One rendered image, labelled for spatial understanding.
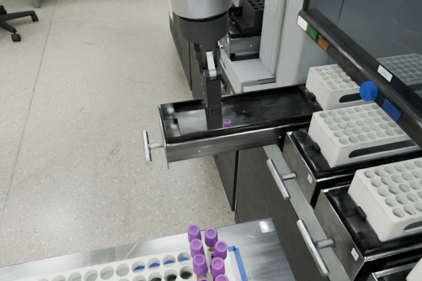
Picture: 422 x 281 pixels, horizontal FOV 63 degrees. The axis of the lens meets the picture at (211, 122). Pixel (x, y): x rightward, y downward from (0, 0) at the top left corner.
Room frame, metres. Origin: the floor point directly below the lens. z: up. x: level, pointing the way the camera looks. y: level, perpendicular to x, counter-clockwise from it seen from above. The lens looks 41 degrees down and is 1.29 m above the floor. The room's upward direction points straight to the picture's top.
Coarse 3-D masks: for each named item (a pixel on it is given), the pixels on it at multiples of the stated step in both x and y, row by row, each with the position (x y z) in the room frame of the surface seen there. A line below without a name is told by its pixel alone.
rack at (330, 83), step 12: (312, 72) 0.66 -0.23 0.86; (324, 72) 0.66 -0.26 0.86; (336, 72) 0.67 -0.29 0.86; (312, 84) 0.65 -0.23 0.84; (324, 84) 0.62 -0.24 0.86; (336, 84) 0.62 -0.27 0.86; (348, 84) 0.62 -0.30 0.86; (324, 96) 0.60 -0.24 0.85; (336, 96) 0.59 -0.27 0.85; (348, 96) 0.65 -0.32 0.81; (324, 108) 0.59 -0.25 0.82; (336, 108) 0.59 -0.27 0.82
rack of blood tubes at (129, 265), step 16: (144, 256) 0.22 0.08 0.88; (160, 256) 0.22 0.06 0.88; (176, 256) 0.22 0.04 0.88; (64, 272) 0.20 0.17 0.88; (80, 272) 0.20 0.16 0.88; (96, 272) 0.20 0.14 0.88; (112, 272) 0.20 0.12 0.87; (128, 272) 0.20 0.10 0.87; (144, 272) 0.20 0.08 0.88; (160, 272) 0.20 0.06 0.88; (176, 272) 0.20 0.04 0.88; (192, 272) 0.20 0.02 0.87; (208, 272) 0.20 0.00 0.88
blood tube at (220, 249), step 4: (216, 244) 0.20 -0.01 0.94; (220, 244) 0.20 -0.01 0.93; (224, 244) 0.20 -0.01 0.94; (216, 248) 0.20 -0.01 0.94; (220, 248) 0.20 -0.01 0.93; (224, 248) 0.20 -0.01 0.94; (216, 252) 0.19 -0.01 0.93; (220, 252) 0.19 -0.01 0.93; (224, 252) 0.19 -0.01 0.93; (216, 256) 0.19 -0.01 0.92; (220, 256) 0.19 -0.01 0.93; (224, 256) 0.19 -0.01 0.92; (224, 260) 0.20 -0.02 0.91
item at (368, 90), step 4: (364, 84) 0.43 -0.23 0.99; (368, 84) 0.43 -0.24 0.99; (372, 84) 0.43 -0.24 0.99; (360, 88) 0.44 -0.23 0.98; (364, 88) 0.43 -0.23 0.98; (368, 88) 0.42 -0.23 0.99; (372, 88) 0.42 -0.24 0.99; (376, 88) 0.42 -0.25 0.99; (360, 92) 0.44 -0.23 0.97; (364, 92) 0.43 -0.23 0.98; (368, 92) 0.42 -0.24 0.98; (372, 92) 0.42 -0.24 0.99; (376, 92) 0.42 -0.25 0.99; (360, 96) 0.43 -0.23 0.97; (364, 96) 0.43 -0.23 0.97; (368, 96) 0.42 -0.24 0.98; (372, 96) 0.41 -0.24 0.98; (376, 96) 0.42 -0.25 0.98; (364, 100) 0.42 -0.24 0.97; (368, 100) 0.42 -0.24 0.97
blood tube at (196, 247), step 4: (192, 240) 0.21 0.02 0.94; (196, 240) 0.21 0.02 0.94; (200, 240) 0.21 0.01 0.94; (192, 244) 0.20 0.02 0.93; (196, 244) 0.20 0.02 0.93; (200, 244) 0.20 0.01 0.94; (192, 248) 0.20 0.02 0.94; (196, 248) 0.20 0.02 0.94; (200, 248) 0.20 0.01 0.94; (192, 252) 0.20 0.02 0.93; (196, 252) 0.19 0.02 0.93; (200, 252) 0.20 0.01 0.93; (204, 252) 0.20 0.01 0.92; (192, 256) 0.20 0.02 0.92
